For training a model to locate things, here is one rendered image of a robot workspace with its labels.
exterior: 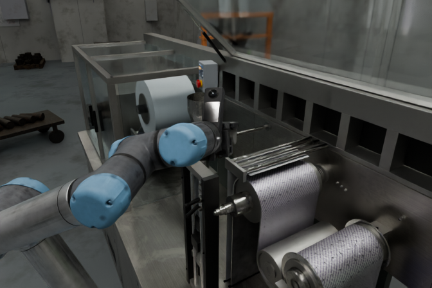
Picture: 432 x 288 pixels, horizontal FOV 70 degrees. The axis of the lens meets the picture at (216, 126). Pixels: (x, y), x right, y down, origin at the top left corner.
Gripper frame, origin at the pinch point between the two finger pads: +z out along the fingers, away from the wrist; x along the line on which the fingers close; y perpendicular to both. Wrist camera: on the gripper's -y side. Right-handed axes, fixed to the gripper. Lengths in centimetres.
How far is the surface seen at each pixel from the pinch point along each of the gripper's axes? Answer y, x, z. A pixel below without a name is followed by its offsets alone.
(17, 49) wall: -235, -867, 714
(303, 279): 37.9, 19.6, -8.8
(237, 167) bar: 13.0, 2.0, 3.2
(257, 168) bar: 13.8, 7.4, 5.8
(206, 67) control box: -18.5, -9.9, 15.2
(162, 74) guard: -22, -41, 48
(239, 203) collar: 23.6, 2.1, 3.2
